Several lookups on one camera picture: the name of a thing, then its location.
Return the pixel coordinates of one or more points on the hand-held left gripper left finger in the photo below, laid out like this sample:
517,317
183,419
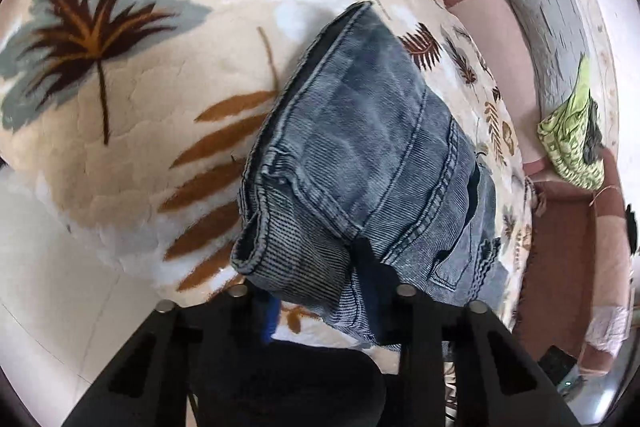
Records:
271,322

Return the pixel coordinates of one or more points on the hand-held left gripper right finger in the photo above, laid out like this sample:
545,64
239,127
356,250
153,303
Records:
407,322

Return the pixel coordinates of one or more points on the grey-blue denim pants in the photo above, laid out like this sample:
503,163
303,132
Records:
360,132

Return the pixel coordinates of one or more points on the red and pink sofa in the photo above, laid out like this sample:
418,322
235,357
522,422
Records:
555,257

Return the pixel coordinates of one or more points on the green patterned quilt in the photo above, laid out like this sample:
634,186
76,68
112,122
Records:
565,142

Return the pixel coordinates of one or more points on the black cloth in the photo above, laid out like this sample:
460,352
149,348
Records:
631,227

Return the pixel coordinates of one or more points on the dark camouflage cloth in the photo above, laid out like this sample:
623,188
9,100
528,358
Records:
592,137

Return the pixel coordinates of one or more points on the leaf print blanket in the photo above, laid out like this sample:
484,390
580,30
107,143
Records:
150,82

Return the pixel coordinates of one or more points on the grey quilted pillow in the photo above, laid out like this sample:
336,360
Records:
540,7

